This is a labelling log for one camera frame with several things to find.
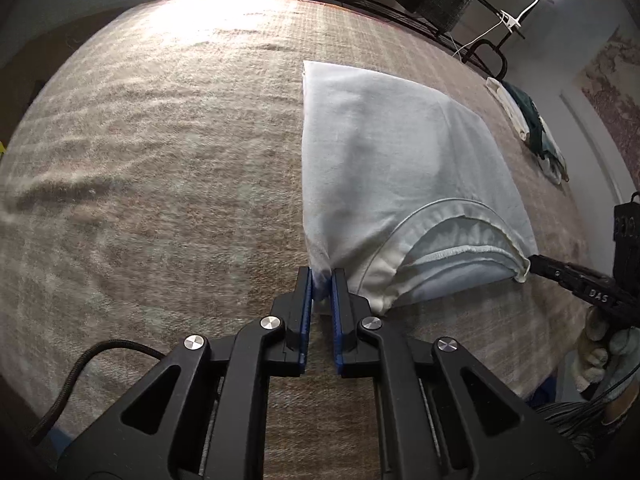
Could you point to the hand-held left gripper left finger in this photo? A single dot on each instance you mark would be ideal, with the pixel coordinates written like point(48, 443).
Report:
point(305, 305)

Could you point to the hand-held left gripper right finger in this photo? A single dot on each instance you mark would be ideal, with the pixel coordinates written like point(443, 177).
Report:
point(337, 310)

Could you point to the beige plaid blanket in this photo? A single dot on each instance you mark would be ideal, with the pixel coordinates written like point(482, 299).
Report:
point(150, 185)

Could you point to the landscape wall poster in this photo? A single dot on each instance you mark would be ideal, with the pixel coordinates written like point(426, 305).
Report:
point(615, 90)

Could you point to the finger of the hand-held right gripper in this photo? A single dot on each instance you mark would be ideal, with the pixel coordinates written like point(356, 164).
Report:
point(570, 275)

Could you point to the person's right hand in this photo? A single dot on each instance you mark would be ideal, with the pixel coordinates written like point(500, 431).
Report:
point(595, 360)

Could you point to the person's right forearm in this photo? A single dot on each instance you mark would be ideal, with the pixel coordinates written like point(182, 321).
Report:
point(575, 425)

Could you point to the blue mattress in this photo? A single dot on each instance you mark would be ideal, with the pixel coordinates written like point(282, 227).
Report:
point(547, 392)

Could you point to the white t-shirt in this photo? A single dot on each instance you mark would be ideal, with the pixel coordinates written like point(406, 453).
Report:
point(390, 150)

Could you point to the pile of folded clothes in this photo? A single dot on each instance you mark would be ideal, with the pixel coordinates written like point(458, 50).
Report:
point(522, 102)

